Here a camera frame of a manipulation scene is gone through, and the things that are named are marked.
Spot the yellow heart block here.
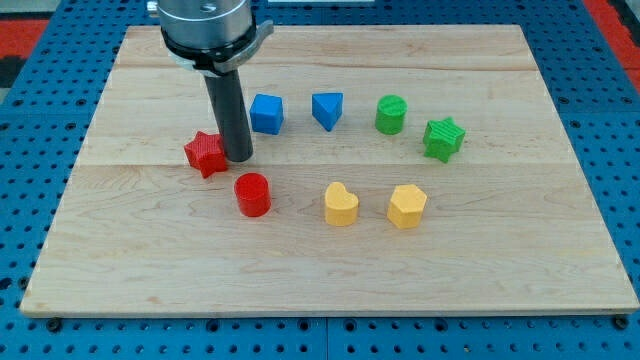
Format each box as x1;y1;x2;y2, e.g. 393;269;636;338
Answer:
324;182;359;227

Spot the green star block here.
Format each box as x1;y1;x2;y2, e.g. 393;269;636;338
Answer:
423;117;466;163

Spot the green cylinder block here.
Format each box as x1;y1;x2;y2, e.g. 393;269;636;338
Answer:
375;94;408;135

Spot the yellow hexagon block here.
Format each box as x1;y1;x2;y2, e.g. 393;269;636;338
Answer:
387;184;428;229

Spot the blue cube block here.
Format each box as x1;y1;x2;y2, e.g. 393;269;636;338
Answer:
250;94;284;135

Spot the red cylinder block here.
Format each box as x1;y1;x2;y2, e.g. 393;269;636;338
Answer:
234;172;271;217

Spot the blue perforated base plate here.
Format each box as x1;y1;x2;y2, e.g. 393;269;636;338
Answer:
1;1;639;359

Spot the red star block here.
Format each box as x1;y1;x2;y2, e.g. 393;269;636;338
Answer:
184;131;228;179

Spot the light wooden board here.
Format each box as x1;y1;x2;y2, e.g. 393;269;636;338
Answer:
21;25;639;318

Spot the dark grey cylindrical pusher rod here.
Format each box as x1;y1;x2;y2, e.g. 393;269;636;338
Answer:
205;70;253;163

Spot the blue triangle block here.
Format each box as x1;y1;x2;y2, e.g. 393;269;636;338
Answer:
312;93;344;132

